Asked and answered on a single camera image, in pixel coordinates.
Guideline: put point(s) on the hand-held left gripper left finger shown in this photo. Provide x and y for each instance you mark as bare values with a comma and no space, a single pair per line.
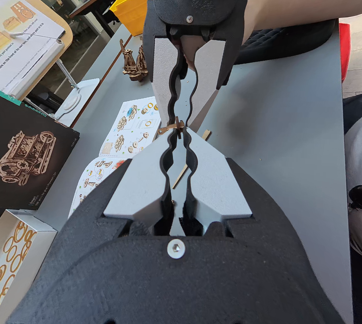
135,188

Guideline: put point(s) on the grey desk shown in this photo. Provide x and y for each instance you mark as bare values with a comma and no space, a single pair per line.
268,131

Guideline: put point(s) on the thin wooden stick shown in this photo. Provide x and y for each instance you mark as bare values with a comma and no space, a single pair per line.
180,176

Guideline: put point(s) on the red object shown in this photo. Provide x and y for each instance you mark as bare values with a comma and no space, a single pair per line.
344,52

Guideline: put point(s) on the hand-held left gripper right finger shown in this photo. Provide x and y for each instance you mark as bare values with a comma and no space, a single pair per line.
220,188

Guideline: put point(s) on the printed instruction sheet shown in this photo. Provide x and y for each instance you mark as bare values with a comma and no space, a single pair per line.
28,47

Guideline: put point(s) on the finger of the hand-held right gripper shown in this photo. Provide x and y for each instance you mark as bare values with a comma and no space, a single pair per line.
210,75
162,75

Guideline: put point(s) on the black quilted cushion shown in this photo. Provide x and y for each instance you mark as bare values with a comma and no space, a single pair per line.
282,44

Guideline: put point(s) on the white document stand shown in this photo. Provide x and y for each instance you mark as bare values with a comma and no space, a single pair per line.
76,100

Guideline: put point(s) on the person's right hand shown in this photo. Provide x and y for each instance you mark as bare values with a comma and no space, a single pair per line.
192,50

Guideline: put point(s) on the white cardboard box tray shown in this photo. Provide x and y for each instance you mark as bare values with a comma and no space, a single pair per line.
42,245

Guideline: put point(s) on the wooden gear model assembly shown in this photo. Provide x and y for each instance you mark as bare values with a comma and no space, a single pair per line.
127,58
140,65

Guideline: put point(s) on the black wooden model kit box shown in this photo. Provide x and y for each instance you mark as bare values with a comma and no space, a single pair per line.
34,146

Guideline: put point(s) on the small wooden axle part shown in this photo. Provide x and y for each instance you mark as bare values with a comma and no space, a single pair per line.
176,127

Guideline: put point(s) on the wooden document board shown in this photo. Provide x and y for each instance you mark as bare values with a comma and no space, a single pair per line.
66,35

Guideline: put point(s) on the illustrated instruction booklet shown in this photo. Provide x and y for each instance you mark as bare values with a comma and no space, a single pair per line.
127,131

